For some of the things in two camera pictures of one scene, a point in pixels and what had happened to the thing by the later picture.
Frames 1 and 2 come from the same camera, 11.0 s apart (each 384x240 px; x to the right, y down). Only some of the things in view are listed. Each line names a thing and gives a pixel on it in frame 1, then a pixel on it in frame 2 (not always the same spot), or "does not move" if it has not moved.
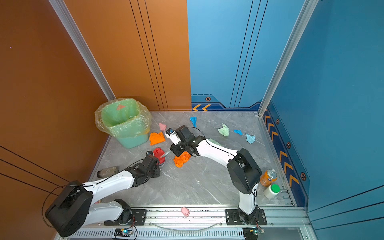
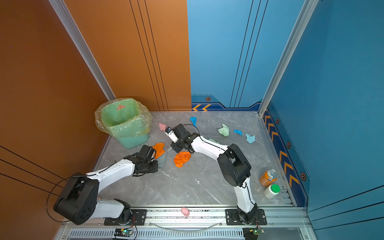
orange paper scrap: x=155 y=138 to x=159 y=147
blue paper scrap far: x=194 y=121 does not move
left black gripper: x=158 y=171 to x=156 y=167
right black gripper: x=174 y=149 does not move
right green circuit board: x=252 y=233 does not move
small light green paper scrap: x=224 y=131 does not move
